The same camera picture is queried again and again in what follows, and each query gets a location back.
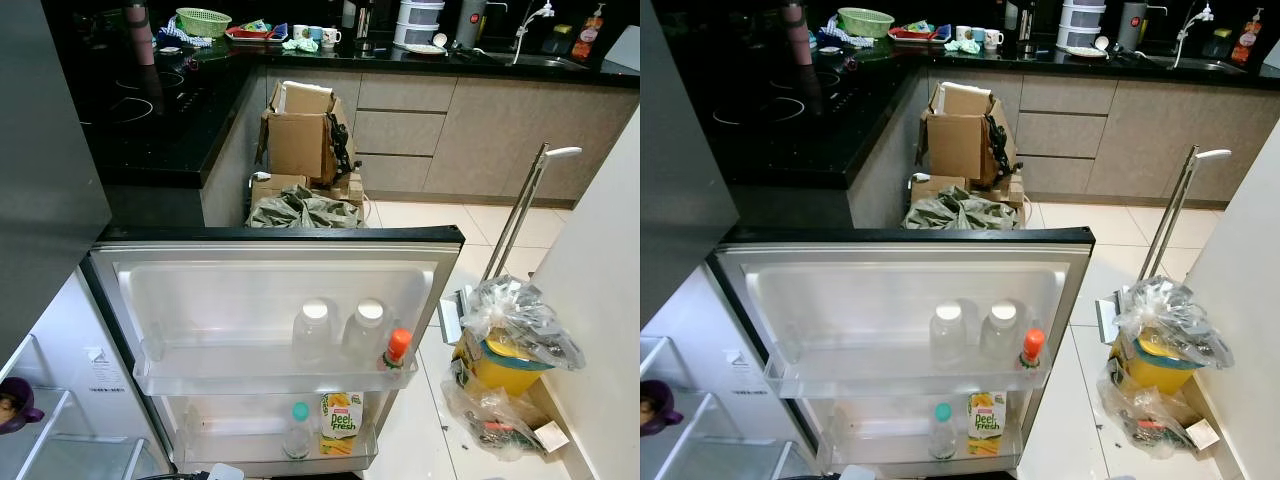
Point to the blue mug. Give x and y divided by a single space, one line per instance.
315 34
978 35

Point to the silver freezer door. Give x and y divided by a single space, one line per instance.
50 150
685 150

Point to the white stacked container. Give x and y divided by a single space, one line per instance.
420 22
1083 22

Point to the teal cap bottle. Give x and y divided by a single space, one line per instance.
299 430
942 432

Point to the small white box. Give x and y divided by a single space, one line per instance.
1203 433
552 436

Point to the Peel Fresh juice carton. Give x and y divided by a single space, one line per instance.
987 425
341 425

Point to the orange dish soap bottle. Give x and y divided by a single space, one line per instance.
1247 38
588 35

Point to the white mug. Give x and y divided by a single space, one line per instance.
330 37
993 39
963 33
300 33

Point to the red tray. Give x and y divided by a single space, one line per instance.
915 33
255 33

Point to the large cardboard box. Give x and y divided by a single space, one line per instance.
300 140
958 140

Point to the small cardboard box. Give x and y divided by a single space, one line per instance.
275 183
935 185

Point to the yellow plastic tub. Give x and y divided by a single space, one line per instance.
505 375
1160 375

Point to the black thermos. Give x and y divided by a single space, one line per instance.
1025 25
365 25

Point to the steel electric kettle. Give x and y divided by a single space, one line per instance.
470 22
1132 22

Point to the green cloth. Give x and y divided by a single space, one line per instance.
962 46
300 45

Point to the clear crumpled plastic bag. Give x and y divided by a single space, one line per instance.
1140 420
490 420

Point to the green plastic basket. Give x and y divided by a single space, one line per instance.
203 22
865 22

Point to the pink tumbler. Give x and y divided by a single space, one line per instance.
140 35
798 35

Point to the black induction hob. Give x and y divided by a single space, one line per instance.
780 100
130 100

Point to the steel sink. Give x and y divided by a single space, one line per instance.
1195 66
540 62

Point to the clear knotted plastic bag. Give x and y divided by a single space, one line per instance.
520 310
1170 310

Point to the clear wide door shelf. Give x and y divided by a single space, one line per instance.
880 378
250 375

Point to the white plate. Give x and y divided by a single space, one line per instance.
427 49
1088 51

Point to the black kitchen counter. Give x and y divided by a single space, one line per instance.
150 150
800 150

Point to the clear narrow door shelf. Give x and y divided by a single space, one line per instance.
240 455
880 458

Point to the beige kitchen cabinets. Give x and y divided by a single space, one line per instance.
480 130
1130 135

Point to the checkered dish cloth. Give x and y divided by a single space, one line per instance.
178 38
840 38

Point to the orange cap bottle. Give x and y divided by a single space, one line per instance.
399 345
1033 347

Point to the white kitchen faucet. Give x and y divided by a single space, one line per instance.
530 25
1190 25

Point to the green woven sack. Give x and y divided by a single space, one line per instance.
960 212
300 212

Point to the white plug box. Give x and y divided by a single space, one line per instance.
862 473
225 472

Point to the yellow green sponge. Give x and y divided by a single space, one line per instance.
562 32
1220 36

